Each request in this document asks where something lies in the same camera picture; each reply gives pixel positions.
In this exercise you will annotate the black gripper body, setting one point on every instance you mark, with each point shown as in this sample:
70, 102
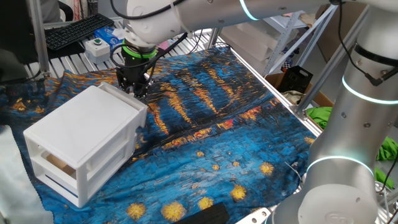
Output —
134, 73

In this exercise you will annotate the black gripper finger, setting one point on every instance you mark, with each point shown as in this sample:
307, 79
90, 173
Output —
123, 86
141, 90

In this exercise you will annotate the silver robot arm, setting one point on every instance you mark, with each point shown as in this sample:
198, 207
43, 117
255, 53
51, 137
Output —
357, 124

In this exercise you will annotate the white plastic drawer cabinet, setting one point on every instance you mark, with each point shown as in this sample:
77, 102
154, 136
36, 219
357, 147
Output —
81, 124

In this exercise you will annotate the white plastic drawer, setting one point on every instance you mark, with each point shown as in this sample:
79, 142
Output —
93, 168

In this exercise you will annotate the colourful picture book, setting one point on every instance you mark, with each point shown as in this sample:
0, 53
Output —
164, 45

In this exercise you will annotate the white emergency stop box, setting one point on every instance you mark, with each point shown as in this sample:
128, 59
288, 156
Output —
97, 51

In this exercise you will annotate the blue tissue pack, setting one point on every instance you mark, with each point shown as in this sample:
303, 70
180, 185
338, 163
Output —
107, 35

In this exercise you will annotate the black keyboard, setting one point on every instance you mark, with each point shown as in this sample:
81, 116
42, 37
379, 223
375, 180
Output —
77, 31

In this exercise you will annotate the starry night painted tablecloth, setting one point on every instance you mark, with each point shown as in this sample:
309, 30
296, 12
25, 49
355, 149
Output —
217, 140

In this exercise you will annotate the wooden block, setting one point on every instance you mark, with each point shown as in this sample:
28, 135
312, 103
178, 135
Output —
59, 163

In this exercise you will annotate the white foam block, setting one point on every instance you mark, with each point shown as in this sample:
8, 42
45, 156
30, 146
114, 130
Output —
248, 31
245, 46

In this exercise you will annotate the black monitor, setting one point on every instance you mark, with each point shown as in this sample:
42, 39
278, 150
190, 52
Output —
15, 28

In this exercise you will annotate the black foam block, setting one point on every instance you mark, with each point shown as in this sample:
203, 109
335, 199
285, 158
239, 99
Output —
205, 216

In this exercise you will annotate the pale grey cloth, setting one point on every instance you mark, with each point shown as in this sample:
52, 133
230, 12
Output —
18, 186

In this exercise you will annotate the black plastic crate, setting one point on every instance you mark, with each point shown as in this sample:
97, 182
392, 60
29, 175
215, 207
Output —
295, 79

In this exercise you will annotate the grey metal shelf rack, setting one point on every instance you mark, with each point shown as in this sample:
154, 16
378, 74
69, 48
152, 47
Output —
289, 31

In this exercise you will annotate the brown cardboard box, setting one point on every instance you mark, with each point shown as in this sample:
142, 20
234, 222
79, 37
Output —
320, 99

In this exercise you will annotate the green cloth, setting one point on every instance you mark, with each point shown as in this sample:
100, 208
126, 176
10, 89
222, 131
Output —
388, 151
320, 115

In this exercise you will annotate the large cardboard box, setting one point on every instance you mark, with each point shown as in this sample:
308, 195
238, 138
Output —
339, 34

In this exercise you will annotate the aluminium frame post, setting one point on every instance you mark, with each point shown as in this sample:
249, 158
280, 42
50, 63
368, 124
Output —
38, 37
329, 62
213, 37

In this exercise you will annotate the aluminium table edge rail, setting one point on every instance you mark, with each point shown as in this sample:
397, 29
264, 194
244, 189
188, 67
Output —
280, 96

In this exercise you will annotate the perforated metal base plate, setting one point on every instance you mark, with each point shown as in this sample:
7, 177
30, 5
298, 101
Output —
255, 216

